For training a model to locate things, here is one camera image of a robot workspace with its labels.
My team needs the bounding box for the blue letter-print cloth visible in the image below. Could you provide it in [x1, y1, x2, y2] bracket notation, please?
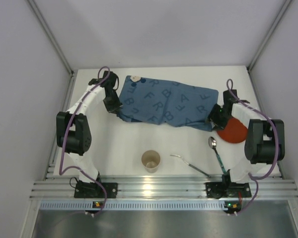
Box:
[118, 75, 219, 131]

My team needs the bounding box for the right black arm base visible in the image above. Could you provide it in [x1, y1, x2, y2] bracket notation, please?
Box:
[205, 182, 252, 199]

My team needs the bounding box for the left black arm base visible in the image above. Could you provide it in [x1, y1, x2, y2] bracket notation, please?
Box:
[74, 180, 118, 198]

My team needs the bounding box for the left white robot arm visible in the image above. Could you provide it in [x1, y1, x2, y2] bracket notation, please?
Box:
[56, 66, 122, 183]

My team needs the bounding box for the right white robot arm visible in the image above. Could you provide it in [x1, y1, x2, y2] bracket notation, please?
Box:
[208, 89, 285, 183]

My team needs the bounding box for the red plastic plate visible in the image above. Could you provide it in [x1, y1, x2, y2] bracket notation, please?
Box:
[217, 118, 248, 144]

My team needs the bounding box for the beige plastic cup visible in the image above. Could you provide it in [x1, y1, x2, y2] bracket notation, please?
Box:
[141, 150, 161, 174]

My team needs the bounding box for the metal spoon green handle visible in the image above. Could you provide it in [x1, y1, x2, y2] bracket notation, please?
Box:
[208, 136, 226, 175]

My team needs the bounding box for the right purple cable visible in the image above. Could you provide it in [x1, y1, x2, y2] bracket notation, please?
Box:
[225, 78, 282, 216]

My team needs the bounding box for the left aluminium frame post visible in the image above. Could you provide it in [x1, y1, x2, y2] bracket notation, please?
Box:
[25, 0, 74, 75]

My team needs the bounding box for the aluminium frame post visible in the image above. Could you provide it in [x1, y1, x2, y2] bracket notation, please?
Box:
[246, 0, 294, 73]
[25, 0, 74, 75]

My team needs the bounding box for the aluminium mounting rail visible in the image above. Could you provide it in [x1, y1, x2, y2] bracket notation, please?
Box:
[30, 176, 298, 200]

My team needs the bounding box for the slotted grey cable duct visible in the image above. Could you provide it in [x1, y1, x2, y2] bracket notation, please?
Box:
[40, 200, 240, 211]

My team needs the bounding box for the right aluminium frame post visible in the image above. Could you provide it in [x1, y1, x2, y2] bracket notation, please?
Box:
[246, 0, 294, 73]

